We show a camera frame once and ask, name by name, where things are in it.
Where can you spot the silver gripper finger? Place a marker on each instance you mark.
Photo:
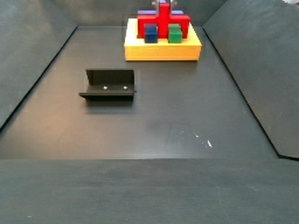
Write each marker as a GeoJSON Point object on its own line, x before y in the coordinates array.
{"type": "Point", "coordinates": [174, 3]}
{"type": "Point", "coordinates": [155, 4]}

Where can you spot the red trident-shaped block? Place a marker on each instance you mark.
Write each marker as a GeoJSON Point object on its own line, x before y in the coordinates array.
{"type": "Point", "coordinates": [162, 19]}

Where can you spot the yellow wooden base board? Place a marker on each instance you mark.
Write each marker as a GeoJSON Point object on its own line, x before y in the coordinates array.
{"type": "Point", "coordinates": [160, 51]}

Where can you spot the purple trident-shaped block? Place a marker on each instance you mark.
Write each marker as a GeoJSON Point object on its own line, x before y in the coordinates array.
{"type": "Point", "coordinates": [155, 12]}

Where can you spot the blue rectangular bar block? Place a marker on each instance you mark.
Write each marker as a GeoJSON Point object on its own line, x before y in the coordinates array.
{"type": "Point", "coordinates": [150, 33]}

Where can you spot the green rectangular bar block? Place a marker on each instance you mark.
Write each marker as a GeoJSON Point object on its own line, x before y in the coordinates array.
{"type": "Point", "coordinates": [175, 34]}

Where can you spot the black angled bracket stand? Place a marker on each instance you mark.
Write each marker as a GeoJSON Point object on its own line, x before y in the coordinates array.
{"type": "Point", "coordinates": [110, 83]}

